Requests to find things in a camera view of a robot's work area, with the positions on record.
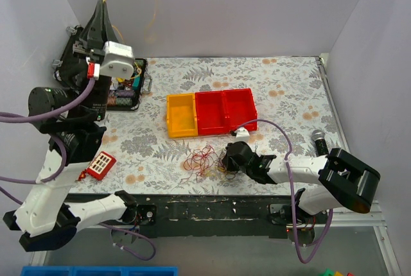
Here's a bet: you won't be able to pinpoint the purple wire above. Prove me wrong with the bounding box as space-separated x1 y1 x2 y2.
216 147 254 182

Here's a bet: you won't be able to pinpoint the red wire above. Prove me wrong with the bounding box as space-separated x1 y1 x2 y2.
180 144 219 184

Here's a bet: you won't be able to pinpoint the red plastic bin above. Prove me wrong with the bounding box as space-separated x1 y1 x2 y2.
223 89 258 132
195 91 226 135

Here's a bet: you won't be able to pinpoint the yellow plastic bin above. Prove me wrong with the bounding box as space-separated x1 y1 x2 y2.
166 93 198 138

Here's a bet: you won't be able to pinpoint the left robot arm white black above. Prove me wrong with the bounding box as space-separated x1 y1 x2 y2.
1 0 137 252

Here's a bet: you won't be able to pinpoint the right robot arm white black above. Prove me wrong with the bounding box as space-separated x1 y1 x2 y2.
222 141 381 225

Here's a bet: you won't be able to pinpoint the black poker chip case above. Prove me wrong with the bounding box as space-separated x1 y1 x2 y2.
53 25 152 111

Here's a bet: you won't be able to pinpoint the black silver microphone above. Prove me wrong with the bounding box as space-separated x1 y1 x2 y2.
311 130 329 156

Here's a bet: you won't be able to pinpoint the red white toy block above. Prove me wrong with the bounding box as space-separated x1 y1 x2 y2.
78 151 117 181

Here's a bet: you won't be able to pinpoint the green red toy blocks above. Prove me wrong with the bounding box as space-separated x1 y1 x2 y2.
319 268 354 276

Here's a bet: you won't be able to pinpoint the blue plastic tray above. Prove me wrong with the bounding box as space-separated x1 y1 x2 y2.
21 266 178 276

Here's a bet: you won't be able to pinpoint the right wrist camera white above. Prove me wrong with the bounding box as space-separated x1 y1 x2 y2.
230 127 250 141

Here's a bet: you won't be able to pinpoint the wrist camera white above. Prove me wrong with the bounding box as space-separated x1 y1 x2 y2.
100 41 135 80
230 127 250 141

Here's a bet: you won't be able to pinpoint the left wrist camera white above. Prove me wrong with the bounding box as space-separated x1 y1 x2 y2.
100 41 135 80

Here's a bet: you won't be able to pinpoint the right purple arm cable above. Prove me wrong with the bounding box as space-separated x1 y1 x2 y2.
234 119 334 264

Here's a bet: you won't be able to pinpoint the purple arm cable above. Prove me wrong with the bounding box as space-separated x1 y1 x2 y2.
234 119 334 264
0 76 157 261

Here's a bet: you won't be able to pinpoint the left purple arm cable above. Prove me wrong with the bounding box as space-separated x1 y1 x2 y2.
0 76 157 261

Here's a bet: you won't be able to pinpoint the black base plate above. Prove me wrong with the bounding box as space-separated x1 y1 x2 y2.
99 194 329 240

